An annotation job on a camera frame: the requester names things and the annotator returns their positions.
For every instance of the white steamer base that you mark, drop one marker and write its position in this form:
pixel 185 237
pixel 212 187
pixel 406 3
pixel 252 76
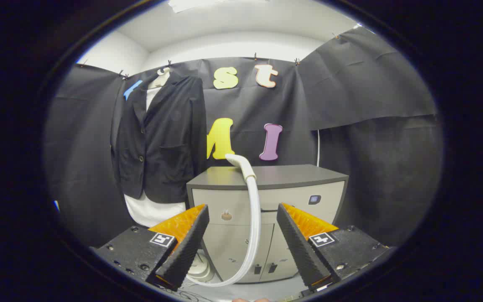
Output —
pixel 201 268

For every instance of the white shirt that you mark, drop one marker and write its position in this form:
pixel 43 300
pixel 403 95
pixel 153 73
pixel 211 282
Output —
pixel 149 212

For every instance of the black backdrop cloth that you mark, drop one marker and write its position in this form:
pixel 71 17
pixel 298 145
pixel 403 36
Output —
pixel 350 84

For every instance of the grey cabinet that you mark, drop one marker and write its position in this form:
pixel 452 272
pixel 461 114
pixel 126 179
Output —
pixel 292 176

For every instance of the white clothes hanger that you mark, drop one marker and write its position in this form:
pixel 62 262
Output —
pixel 160 79

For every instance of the black suit jacket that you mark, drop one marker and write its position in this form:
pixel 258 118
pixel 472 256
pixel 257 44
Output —
pixel 170 138

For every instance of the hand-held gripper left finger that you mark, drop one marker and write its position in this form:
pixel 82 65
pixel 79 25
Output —
pixel 187 247

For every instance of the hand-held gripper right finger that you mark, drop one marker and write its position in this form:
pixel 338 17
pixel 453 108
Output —
pixel 300 247

